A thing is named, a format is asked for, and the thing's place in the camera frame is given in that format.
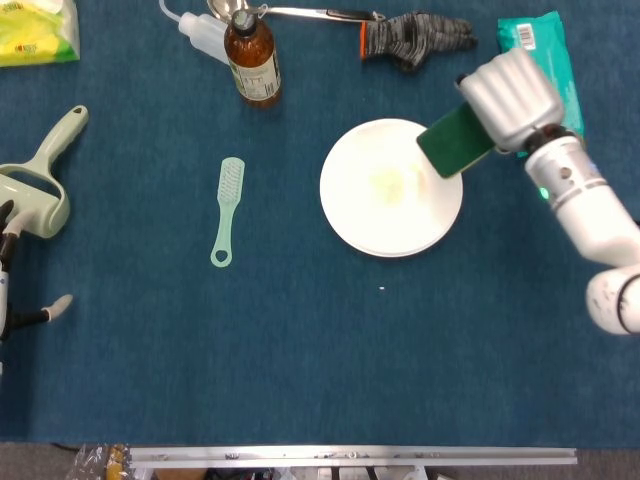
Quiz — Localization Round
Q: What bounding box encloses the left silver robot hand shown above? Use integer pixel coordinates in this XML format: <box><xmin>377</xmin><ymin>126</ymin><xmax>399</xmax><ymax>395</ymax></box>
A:
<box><xmin>0</xmin><ymin>199</ymin><xmax>75</xmax><ymax>371</ymax></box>

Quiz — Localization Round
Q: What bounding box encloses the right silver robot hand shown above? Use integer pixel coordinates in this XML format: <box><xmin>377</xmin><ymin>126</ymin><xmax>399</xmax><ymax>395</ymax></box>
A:
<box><xmin>454</xmin><ymin>48</ymin><xmax>569</xmax><ymax>154</ymax></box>

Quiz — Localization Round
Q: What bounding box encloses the green yellow sponge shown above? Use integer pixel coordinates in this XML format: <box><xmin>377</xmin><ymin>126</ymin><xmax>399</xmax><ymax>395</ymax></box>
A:
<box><xmin>416</xmin><ymin>102</ymin><xmax>496</xmax><ymax>179</ymax></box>

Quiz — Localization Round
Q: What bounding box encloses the white round plate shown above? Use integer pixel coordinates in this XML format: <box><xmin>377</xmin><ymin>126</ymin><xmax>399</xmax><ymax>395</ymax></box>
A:
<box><xmin>319</xmin><ymin>118</ymin><xmax>464</xmax><ymax>259</ymax></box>

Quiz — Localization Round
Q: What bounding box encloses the green wet wipes pack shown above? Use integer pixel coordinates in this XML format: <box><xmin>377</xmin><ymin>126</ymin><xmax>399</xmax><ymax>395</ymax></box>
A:
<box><xmin>496</xmin><ymin>10</ymin><xmax>585</xmax><ymax>159</ymax></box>

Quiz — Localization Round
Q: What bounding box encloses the grey knit work glove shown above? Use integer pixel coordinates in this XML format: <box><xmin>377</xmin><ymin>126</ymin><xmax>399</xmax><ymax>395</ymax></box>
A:
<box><xmin>358</xmin><ymin>10</ymin><xmax>479</xmax><ymax>76</ymax></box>

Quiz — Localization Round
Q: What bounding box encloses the sage green lint roller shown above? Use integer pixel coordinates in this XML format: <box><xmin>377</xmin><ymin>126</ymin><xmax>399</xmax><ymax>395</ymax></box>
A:
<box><xmin>0</xmin><ymin>104</ymin><xmax>90</xmax><ymax>240</ymax></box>

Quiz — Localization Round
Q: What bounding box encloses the clear plastic bag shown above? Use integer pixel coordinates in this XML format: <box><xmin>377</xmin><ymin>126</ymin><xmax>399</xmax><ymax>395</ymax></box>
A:
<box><xmin>64</xmin><ymin>443</ymin><xmax>132</xmax><ymax>480</ymax></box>

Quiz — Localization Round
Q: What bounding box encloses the light green plastic brush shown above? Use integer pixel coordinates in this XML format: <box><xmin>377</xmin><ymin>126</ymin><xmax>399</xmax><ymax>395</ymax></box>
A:
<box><xmin>209</xmin><ymin>156</ymin><xmax>246</xmax><ymax>269</ymax></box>

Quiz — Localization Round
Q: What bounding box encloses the amber bottle with black cap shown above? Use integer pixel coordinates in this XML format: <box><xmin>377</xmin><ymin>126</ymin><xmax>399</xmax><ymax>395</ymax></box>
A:
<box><xmin>223</xmin><ymin>9</ymin><xmax>282</xmax><ymax>110</ymax></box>

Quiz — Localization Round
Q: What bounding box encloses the yellow tissue pack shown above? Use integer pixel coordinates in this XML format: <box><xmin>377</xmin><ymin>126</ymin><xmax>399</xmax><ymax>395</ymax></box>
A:
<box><xmin>0</xmin><ymin>0</ymin><xmax>81</xmax><ymax>68</ymax></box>

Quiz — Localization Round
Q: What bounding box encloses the teal table mat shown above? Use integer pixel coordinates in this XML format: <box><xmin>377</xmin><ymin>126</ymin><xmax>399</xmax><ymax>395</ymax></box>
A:
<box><xmin>0</xmin><ymin>0</ymin><xmax>640</xmax><ymax>448</ymax></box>

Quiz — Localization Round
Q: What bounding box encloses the white plastic squeeze bottle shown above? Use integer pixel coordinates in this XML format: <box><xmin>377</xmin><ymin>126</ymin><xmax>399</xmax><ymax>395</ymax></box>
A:
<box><xmin>158</xmin><ymin>0</ymin><xmax>232</xmax><ymax>65</ymax></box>

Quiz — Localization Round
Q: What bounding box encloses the metal ladle with black handle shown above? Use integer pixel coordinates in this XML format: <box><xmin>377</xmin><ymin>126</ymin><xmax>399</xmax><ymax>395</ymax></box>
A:
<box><xmin>206</xmin><ymin>0</ymin><xmax>386</xmax><ymax>24</ymax></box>

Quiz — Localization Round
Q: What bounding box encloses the aluminium profile rail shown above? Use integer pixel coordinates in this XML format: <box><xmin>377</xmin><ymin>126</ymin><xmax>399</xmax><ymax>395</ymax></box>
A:
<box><xmin>128</xmin><ymin>446</ymin><xmax>577</xmax><ymax>469</ymax></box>

